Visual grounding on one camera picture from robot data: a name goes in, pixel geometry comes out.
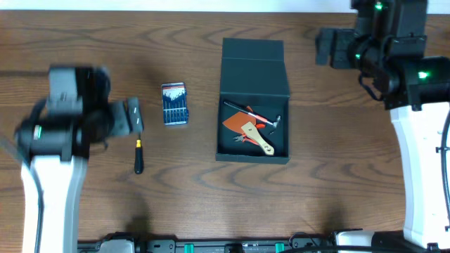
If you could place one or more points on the orange scraper wooden handle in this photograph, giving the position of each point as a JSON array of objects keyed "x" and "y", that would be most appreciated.
[{"x": 247, "y": 125}]

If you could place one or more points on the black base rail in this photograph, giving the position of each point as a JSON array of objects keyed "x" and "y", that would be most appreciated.
[{"x": 299, "y": 242}]

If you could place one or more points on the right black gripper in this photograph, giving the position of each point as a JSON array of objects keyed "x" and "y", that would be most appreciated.
[{"x": 346, "y": 37}]

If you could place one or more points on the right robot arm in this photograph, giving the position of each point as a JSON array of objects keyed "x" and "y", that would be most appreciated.
[{"x": 387, "y": 44}]

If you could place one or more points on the blue precision screwdriver set case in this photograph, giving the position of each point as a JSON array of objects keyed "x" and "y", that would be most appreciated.
[{"x": 174, "y": 104}]

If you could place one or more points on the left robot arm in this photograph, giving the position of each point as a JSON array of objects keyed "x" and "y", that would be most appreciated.
[{"x": 54, "y": 143}]

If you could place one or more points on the red handled pliers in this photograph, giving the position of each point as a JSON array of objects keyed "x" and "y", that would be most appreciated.
[{"x": 244, "y": 138}]

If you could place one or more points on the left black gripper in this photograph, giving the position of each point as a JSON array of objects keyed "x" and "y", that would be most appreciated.
[{"x": 134, "y": 116}]

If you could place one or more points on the black gift box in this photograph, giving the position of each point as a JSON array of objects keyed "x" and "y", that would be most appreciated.
[{"x": 253, "y": 76}]

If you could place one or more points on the small hammer red black handle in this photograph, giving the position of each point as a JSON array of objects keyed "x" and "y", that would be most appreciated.
[{"x": 245, "y": 115}]

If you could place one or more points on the black yellow screwdriver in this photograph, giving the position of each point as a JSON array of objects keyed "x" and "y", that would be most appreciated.
[{"x": 138, "y": 162}]

